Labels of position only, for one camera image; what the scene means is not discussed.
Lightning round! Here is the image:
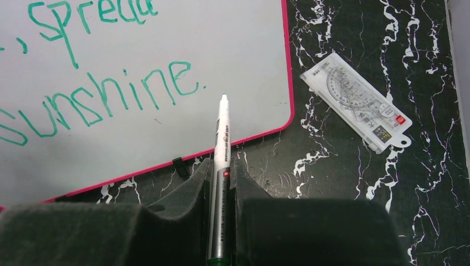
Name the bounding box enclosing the green white marker pen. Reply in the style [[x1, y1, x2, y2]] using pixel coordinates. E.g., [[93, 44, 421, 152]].
[[207, 94, 231, 265]]

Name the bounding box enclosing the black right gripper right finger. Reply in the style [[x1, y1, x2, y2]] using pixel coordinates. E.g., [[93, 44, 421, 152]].
[[231, 160, 407, 265]]

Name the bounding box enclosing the black whiteboard clip right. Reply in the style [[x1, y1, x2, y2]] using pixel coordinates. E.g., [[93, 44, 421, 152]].
[[172, 157, 190, 180]]

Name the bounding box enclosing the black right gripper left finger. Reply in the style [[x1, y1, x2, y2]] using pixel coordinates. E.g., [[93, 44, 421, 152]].
[[1, 158, 213, 265]]

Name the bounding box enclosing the pink framed whiteboard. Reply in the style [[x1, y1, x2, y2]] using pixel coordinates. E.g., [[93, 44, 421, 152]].
[[1, 1, 294, 207]]

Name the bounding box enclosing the white printed plastic package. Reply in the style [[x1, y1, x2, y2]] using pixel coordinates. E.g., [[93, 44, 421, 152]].
[[300, 53, 413, 154]]

